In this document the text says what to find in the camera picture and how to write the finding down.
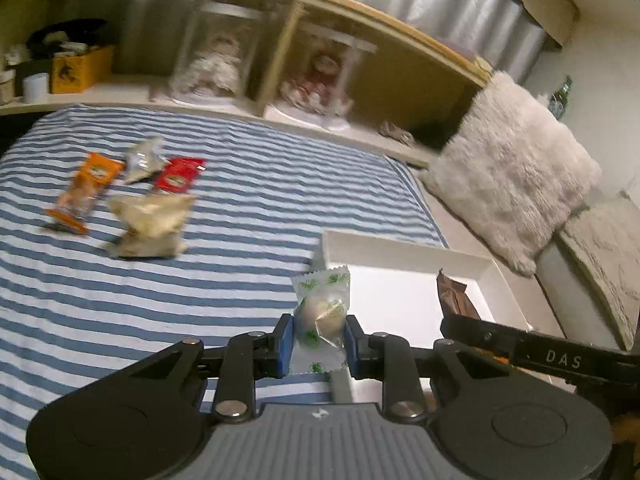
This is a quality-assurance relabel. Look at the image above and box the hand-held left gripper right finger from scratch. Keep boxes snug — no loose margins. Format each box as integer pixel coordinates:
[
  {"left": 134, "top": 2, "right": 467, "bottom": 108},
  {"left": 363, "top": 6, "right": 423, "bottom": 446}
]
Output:
[{"left": 344, "top": 314, "right": 551, "bottom": 423}]

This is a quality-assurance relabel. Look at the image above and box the white cup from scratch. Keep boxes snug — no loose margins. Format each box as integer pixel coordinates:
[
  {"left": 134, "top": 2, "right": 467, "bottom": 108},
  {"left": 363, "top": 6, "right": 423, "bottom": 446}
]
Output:
[{"left": 22, "top": 74, "right": 50, "bottom": 103}]

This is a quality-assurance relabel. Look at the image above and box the cream chips bag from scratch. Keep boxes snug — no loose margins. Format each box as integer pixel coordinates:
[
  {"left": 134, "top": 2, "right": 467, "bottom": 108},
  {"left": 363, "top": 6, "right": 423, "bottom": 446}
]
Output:
[{"left": 105, "top": 192, "right": 197, "bottom": 260}]

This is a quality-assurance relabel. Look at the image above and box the grey curtain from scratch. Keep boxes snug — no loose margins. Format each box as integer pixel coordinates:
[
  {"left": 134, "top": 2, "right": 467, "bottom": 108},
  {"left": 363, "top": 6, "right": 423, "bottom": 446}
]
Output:
[{"left": 220, "top": 0, "right": 548, "bottom": 83}]

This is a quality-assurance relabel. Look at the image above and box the brown snack packet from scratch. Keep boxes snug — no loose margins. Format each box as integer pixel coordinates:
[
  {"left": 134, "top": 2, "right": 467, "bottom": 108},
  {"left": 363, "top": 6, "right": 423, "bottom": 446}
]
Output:
[{"left": 436, "top": 269, "right": 482, "bottom": 320}]

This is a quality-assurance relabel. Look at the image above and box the tall green beer bottle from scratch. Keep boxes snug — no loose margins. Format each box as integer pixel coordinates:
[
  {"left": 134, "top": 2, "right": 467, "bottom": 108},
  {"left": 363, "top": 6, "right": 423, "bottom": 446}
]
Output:
[{"left": 547, "top": 76, "right": 573, "bottom": 121}]

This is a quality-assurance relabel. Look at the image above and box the dried twig ornament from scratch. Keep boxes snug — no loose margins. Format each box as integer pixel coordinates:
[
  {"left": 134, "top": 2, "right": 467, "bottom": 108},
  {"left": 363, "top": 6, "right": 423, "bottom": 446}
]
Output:
[{"left": 380, "top": 121, "right": 416, "bottom": 147}]

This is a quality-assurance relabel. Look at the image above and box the small grey snack packet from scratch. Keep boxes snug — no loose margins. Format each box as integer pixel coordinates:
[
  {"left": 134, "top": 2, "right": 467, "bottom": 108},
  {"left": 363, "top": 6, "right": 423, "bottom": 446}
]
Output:
[{"left": 122, "top": 137, "right": 168, "bottom": 184}]

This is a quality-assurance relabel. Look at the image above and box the red snack packet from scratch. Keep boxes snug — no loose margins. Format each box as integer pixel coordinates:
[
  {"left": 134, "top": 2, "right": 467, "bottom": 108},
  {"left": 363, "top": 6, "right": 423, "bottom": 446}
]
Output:
[{"left": 150, "top": 156, "right": 207, "bottom": 196}]

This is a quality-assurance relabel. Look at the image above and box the black bag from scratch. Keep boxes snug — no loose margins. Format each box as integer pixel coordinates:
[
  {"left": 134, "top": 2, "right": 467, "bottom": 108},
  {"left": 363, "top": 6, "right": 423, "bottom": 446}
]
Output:
[{"left": 27, "top": 19, "right": 108, "bottom": 58}]

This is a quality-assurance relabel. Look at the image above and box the white doll in clear case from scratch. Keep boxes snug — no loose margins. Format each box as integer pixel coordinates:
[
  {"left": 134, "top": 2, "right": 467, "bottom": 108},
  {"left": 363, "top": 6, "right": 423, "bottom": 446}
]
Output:
[{"left": 167, "top": 0, "right": 278, "bottom": 106}]

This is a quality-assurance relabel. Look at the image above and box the pink doll in clear case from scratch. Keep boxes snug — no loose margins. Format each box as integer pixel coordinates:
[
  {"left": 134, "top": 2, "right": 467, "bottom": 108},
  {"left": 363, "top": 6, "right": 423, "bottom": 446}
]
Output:
[{"left": 277, "top": 22, "right": 378, "bottom": 128}]

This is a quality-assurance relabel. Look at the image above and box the white fluffy pillow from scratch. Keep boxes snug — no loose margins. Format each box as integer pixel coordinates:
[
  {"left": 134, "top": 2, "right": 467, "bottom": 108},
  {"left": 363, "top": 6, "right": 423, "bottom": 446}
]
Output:
[{"left": 417, "top": 71, "right": 603, "bottom": 277}]

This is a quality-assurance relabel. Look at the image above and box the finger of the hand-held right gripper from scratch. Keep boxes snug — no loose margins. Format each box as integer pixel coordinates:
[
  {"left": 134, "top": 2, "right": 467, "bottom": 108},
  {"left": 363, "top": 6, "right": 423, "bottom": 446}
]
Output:
[{"left": 439, "top": 312, "right": 521, "bottom": 363}]

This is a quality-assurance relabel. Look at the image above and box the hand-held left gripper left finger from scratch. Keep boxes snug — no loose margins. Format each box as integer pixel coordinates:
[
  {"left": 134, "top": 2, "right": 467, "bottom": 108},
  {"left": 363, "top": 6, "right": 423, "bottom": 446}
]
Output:
[{"left": 117, "top": 314, "right": 295, "bottom": 423}]

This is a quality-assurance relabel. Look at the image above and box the orange biscuit packet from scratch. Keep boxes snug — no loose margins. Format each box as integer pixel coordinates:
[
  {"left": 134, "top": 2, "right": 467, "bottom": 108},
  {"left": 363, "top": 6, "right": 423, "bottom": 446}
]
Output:
[{"left": 46, "top": 152, "right": 126, "bottom": 236}]

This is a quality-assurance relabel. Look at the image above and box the yellow cardboard box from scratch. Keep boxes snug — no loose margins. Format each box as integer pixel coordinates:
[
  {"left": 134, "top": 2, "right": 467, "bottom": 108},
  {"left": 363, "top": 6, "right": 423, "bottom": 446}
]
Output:
[{"left": 50, "top": 45, "right": 116, "bottom": 95}]

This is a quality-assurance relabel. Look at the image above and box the beige textured cushion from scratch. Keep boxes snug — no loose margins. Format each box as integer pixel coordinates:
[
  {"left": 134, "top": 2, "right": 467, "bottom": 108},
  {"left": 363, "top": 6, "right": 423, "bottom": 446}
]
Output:
[{"left": 557, "top": 197, "right": 640, "bottom": 351}]

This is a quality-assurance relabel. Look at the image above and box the blue white striped blanket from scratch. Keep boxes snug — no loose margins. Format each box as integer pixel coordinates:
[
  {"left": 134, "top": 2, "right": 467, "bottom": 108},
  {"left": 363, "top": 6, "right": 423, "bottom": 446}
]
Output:
[{"left": 0, "top": 105, "right": 448, "bottom": 480}]

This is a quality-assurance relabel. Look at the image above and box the white cardboard tray box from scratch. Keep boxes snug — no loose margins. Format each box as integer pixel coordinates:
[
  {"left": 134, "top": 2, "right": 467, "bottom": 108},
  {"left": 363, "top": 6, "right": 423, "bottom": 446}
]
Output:
[{"left": 312, "top": 229, "right": 531, "bottom": 406}]

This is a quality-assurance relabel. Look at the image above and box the small green-printed pastry packet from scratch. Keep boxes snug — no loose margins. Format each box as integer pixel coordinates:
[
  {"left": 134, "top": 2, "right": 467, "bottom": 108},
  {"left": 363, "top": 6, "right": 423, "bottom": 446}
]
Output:
[{"left": 291, "top": 266, "right": 351, "bottom": 375}]

